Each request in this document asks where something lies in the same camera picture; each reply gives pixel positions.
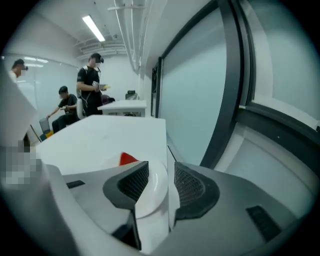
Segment long ceiling light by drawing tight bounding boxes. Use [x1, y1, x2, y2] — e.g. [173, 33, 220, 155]
[82, 14, 106, 43]

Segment white plate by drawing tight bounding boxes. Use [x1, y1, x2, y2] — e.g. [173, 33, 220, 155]
[99, 152, 170, 220]

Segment red watermelon slice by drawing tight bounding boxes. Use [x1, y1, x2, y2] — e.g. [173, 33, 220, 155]
[119, 151, 140, 167]

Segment white ceiling pipes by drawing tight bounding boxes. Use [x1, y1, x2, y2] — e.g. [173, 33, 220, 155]
[107, 0, 151, 73]

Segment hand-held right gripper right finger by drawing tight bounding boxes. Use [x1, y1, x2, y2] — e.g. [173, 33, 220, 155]
[154, 161, 301, 256]

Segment grey waste bin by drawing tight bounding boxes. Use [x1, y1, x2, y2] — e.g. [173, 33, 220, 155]
[38, 117, 51, 135]

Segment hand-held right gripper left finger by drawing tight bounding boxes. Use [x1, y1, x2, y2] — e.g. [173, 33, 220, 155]
[46, 160, 150, 251]

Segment black framed glass partition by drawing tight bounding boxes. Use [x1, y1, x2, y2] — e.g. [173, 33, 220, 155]
[149, 0, 320, 219]

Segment white table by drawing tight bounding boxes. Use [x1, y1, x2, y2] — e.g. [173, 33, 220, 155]
[97, 99, 148, 118]
[34, 114, 181, 255]

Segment white chair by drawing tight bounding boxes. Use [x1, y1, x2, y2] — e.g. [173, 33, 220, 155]
[75, 97, 87, 121]

